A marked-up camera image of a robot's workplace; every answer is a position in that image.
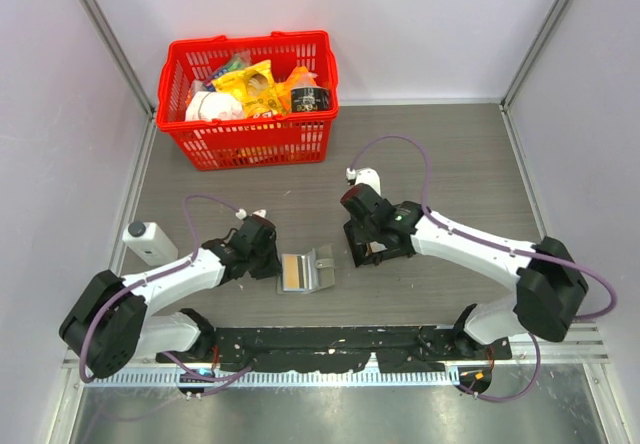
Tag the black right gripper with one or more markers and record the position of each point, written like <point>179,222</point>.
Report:
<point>360,236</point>

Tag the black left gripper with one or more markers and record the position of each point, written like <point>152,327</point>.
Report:
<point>274,268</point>

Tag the black card box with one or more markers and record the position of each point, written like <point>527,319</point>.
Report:
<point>365,254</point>

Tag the gold credit card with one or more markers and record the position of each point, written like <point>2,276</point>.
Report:
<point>293,274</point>

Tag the grey leather card holder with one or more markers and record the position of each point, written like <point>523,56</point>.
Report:
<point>319,271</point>

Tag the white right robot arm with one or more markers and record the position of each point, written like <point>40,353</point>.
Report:
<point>545,288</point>

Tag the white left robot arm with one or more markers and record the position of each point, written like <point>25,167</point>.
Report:
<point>116,319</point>

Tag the red plastic shopping basket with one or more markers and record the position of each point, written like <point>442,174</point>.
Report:
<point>296,138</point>

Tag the white device with grey button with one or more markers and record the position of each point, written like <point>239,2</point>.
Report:
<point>150,243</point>

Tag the black labelled bottle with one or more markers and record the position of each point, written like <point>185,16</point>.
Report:
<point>310,99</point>

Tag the white crumpled plastic bag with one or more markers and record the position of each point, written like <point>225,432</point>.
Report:
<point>212,106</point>

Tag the orange snack packet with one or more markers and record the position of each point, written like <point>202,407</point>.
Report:
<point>300,77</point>

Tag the yellow snack bag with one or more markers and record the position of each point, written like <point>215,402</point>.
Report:
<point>255,88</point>

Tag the green blue snack packet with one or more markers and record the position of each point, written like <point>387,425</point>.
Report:
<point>238,61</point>

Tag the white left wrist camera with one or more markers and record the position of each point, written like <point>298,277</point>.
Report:
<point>241,213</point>

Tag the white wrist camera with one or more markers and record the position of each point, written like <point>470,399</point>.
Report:
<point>363,181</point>
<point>241,213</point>

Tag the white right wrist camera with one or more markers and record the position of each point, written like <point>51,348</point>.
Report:
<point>363,181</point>

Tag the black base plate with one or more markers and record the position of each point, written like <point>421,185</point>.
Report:
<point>337,350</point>

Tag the white slotted cable duct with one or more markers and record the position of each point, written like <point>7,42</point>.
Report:
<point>370,376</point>

